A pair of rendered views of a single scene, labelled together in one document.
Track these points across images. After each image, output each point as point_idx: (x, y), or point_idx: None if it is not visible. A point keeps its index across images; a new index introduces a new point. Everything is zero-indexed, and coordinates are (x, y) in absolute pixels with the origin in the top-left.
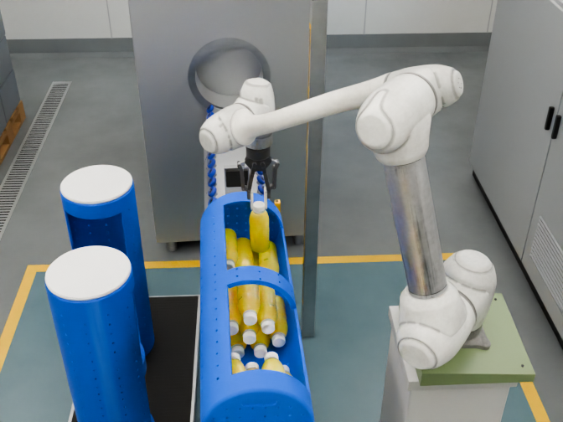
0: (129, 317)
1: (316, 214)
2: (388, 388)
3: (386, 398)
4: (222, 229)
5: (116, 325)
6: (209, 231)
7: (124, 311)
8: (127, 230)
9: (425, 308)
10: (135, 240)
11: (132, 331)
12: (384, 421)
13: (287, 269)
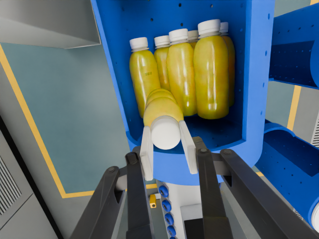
0: (298, 29)
1: (126, 202)
2: (40, 12)
3: (49, 16)
4: (253, 45)
5: (315, 10)
6: (268, 67)
7: (315, 19)
8: (287, 164)
9: None
10: (271, 160)
11: (280, 33)
12: (63, 21)
13: (98, 10)
